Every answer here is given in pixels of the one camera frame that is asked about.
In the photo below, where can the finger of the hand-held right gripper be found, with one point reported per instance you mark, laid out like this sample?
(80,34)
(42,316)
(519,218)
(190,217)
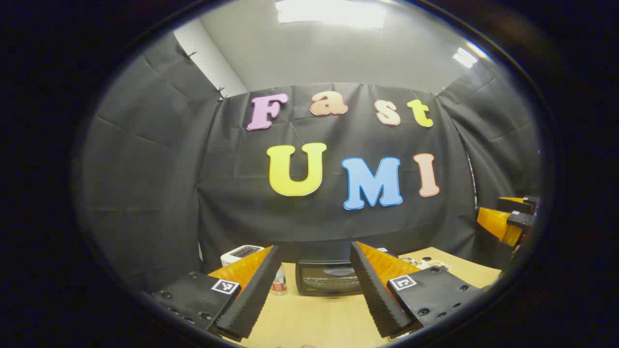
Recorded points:
(517,204)
(495,224)

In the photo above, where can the white divided spice dish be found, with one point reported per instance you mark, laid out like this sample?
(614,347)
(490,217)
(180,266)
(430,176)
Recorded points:
(433,265)

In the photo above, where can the black electric oven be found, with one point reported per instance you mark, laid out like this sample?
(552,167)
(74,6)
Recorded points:
(329,278)

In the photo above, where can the large ceiling light panel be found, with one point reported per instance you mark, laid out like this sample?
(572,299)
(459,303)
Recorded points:
(331,12)

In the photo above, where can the white toaster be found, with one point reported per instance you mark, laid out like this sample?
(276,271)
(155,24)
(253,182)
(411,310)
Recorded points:
(237,253)

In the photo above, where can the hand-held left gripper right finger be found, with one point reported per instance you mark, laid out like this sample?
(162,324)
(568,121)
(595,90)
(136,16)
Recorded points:
(377,299)

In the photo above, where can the black backdrop cloth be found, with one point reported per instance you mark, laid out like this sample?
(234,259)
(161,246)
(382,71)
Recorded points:
(338,222)

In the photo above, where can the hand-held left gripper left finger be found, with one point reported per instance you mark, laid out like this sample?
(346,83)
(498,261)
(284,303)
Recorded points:
(256,295)

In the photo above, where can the clear plastic water bottle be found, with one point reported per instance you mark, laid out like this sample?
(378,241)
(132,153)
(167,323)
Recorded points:
(279,282)

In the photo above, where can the small ceiling light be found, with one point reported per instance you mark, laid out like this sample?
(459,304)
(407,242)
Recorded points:
(465,57)

